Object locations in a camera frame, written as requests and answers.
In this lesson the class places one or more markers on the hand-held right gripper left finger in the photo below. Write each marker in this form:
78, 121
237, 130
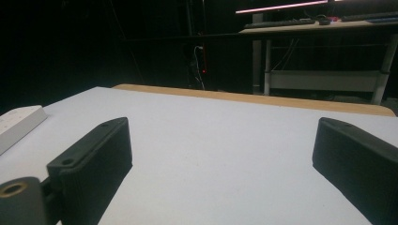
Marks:
94, 162

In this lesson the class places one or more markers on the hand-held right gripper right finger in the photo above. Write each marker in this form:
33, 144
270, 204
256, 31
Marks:
359, 162

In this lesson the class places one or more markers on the white power strip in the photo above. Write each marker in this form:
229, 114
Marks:
17, 125

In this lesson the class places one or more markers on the white table mat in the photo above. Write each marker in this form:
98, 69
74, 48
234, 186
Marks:
203, 150

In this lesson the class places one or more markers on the wooden desk with metal legs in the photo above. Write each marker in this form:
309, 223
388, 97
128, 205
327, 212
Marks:
313, 28

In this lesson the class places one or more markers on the black computer mouse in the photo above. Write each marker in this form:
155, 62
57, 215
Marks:
324, 21

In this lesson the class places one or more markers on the dark keyboard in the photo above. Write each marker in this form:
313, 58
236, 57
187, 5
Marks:
369, 16

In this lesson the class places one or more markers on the black keyboard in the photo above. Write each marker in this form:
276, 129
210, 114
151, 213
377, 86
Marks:
278, 23

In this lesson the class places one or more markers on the monitor with lit edge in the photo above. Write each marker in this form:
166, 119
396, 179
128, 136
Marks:
281, 7

